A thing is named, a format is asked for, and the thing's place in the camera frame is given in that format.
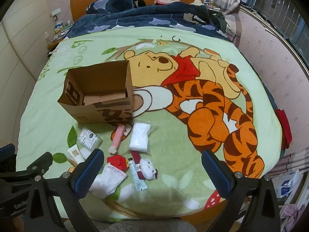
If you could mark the dark clothes pile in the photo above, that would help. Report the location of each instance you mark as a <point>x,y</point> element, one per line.
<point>218,19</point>

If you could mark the window with metal rail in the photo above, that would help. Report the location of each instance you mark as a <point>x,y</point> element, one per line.
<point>284,12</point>

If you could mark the navy leaf-print pillow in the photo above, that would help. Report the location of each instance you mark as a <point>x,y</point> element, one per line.
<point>108,3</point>

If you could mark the wooden bed headboard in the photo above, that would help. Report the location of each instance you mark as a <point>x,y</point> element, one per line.
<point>79,2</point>

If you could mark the navy leaf-print quilt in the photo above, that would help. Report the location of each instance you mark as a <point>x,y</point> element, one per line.
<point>135,20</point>

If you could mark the plaid bed sheet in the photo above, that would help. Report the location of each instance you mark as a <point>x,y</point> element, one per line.
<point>233,26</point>

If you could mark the santa bear plush wristband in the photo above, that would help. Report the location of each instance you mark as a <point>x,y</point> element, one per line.
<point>147,169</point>

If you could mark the cream fleece garment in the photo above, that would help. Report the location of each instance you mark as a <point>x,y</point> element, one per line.
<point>144,227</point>

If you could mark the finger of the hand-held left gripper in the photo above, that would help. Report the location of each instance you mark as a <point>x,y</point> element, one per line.
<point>41,162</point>
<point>7,153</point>

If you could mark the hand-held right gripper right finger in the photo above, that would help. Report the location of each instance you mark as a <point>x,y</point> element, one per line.
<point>216,176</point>

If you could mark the green cartoon printed blanket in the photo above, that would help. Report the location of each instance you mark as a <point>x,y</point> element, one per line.
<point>169,137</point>

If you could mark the pink cloth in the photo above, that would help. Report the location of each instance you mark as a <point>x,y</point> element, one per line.
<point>293,215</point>

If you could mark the red cloth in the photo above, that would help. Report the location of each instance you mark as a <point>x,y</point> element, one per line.
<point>284,128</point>

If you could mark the red fries-shaped box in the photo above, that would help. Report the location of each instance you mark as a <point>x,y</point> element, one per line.
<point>114,162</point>

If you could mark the white wall switch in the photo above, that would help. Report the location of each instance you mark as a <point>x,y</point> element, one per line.
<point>56,12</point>

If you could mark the pink plush toy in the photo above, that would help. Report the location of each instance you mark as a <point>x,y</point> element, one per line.
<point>165,0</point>

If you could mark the brown cardboard box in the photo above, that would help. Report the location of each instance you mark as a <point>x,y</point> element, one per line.
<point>108,112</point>

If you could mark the black plush toy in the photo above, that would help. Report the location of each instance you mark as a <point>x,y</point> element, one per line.
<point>140,1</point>

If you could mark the wooden bedside table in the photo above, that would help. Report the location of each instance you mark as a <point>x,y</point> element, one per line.
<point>56,42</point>

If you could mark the zip bag of cotton pads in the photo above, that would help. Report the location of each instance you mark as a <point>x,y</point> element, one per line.
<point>140,139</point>

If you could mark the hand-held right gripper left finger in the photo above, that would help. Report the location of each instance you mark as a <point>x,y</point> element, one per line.
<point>89,171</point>

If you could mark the pink ribbed tube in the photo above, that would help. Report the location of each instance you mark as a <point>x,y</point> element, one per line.
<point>117,136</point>

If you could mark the white plastic bag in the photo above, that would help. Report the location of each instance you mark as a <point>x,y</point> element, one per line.
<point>288,183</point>

